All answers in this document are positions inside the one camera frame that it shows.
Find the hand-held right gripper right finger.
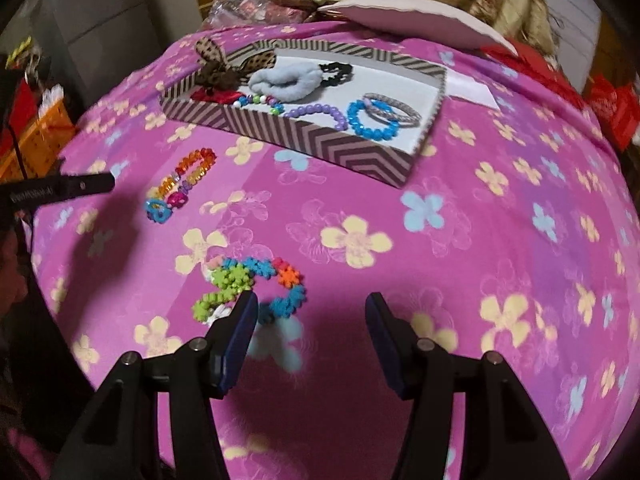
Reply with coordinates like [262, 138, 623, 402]
[364, 291, 571, 480]

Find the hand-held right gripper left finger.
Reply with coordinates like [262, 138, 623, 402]
[50, 290, 259, 480]

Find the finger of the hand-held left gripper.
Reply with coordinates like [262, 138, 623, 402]
[7, 171, 117, 212]

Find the colourful snowflake block bracelet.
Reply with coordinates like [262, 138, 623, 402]
[191, 256, 308, 326]

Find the rainbow crystal bead bracelet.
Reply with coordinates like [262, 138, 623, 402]
[147, 147, 218, 202]

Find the striped cardboard box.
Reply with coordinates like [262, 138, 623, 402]
[159, 37, 448, 190]

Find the blue bead bracelet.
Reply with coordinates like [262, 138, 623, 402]
[346, 100, 401, 141]

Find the leopard print bow scrunchie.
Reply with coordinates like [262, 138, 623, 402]
[192, 37, 278, 92]

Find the purple bead bracelet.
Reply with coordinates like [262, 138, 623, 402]
[285, 103, 349, 132]

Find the white fluffy scrunchie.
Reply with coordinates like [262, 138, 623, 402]
[248, 66, 324, 100]

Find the black scrunchie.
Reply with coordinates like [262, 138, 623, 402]
[317, 61, 354, 90]

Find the orange plastic basket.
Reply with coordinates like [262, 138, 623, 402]
[0, 97, 77, 184]

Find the white ruffled cloth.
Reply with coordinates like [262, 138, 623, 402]
[42, 85, 66, 111]

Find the pink floral bedsheet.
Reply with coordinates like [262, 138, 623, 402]
[30, 22, 640, 480]

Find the grey cabinet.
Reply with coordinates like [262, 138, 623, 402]
[30, 0, 171, 107]

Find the red shiny hair bow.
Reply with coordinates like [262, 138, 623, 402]
[190, 87, 246, 107]

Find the clear plastic bag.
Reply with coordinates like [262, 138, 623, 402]
[202, 0, 321, 26]

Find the white paper card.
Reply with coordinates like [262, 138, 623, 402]
[442, 67, 501, 111]

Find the red bag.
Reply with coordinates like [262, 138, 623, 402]
[482, 42, 640, 152]

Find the blue plastic ring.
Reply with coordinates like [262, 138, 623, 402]
[145, 199, 172, 225]

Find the multicolour round bead bracelet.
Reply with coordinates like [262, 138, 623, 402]
[234, 92, 285, 115]

